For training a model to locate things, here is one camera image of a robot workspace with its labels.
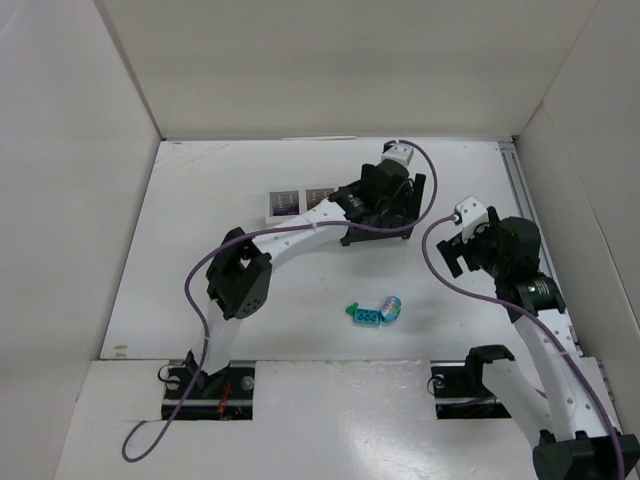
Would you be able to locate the purple lego brick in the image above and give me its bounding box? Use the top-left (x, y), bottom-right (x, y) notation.
top-left (272, 208), bottom-right (299, 217)

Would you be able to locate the cyan printed round lego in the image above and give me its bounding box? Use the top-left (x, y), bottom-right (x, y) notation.
top-left (380, 296), bottom-right (402, 324)

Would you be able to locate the small green lego piece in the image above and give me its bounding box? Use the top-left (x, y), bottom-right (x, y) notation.
top-left (345, 302), bottom-right (358, 316)

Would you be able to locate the cyan lego brick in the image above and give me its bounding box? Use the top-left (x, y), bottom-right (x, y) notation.
top-left (353, 308), bottom-right (382, 327)

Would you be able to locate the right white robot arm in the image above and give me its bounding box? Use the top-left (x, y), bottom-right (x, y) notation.
top-left (437, 197), bottom-right (639, 479)

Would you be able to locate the black double container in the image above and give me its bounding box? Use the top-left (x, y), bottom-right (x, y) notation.
top-left (340, 224), bottom-right (413, 247)

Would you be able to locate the white double container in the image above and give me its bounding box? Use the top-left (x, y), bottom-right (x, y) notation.
top-left (265, 187), bottom-right (337, 226)

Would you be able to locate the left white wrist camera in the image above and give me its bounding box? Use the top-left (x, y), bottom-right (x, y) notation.
top-left (381, 141), bottom-right (415, 168)

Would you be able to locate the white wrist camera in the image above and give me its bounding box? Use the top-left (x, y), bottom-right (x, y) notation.
top-left (381, 141), bottom-right (415, 168)
top-left (454, 196), bottom-right (489, 244)

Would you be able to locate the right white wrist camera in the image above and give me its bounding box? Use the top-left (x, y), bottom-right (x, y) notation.
top-left (454, 196), bottom-right (489, 244)

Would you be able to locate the aluminium rail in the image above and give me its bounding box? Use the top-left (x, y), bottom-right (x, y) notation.
top-left (493, 140), bottom-right (584, 359)

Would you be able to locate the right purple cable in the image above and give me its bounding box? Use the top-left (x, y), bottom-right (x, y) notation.
top-left (420, 214), bottom-right (626, 480)

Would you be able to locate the purple cable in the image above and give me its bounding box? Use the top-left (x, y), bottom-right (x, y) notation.
top-left (420, 214), bottom-right (626, 480)
top-left (122, 139), bottom-right (440, 462)

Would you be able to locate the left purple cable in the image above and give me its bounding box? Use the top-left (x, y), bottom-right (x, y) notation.
top-left (122, 139), bottom-right (440, 462)

